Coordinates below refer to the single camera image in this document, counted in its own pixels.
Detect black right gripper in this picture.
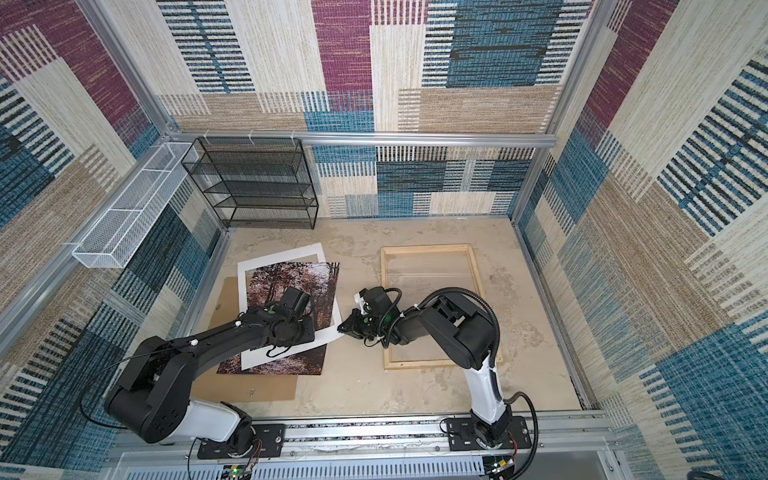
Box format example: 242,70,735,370
337,308,385,340

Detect autumn forest photo print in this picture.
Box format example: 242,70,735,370
216,262,339,376

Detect light wooden picture frame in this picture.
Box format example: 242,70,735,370
380,242,504,371

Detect white photo mat board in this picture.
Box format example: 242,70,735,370
237,243,342,370

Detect clear acrylic frame pane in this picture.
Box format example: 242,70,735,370
380,244,485,370

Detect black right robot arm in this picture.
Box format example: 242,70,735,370
338,286,512,448

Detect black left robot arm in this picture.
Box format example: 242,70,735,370
104,287,315,458

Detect brown cardboard backing board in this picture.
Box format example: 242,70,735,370
191,277,298,404

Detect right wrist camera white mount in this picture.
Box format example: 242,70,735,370
354,289,375,315

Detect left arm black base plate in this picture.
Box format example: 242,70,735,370
195,424,285,460

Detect black wire mesh shelf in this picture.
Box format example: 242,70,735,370
181,137,319,229

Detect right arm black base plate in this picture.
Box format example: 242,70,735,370
439,416,533,451

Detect white wire mesh basket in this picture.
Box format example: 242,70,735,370
72,142,192,269

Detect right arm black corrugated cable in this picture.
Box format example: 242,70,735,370
419,286,540,480

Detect aluminium mounting rail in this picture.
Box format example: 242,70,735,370
99,408,632,479

